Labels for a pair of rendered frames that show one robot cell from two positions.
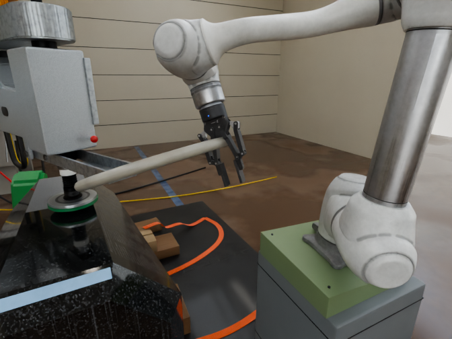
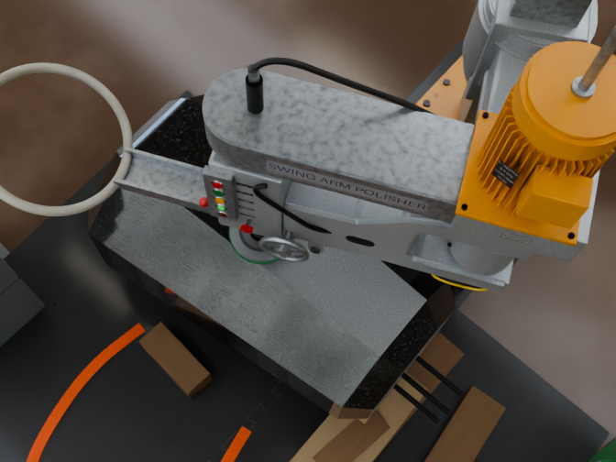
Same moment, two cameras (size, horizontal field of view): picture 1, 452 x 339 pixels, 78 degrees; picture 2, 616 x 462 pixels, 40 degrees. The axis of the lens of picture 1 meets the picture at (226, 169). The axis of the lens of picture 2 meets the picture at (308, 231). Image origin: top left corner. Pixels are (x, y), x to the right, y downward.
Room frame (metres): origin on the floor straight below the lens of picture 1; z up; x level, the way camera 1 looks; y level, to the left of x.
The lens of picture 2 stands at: (2.22, 0.45, 3.48)
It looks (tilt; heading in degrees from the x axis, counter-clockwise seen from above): 69 degrees down; 154
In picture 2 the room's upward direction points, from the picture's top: 5 degrees clockwise
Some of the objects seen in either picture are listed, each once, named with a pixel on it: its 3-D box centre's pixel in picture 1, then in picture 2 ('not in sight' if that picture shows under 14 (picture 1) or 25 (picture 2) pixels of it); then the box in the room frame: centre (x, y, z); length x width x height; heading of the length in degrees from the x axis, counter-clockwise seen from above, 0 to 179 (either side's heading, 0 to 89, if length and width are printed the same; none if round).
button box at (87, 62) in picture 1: (87, 91); (221, 194); (1.30, 0.62, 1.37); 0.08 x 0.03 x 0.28; 53
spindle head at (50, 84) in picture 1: (48, 103); (286, 181); (1.30, 0.81, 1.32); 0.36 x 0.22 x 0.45; 53
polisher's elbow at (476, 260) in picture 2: not in sight; (489, 232); (1.64, 1.28, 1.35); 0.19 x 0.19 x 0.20
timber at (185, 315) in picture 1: (174, 309); (176, 360); (1.36, 0.32, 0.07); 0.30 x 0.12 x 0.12; 23
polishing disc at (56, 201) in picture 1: (72, 198); (261, 231); (1.25, 0.75, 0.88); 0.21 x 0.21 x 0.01
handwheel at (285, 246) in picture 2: not in sight; (287, 238); (1.42, 0.77, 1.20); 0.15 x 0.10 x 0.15; 53
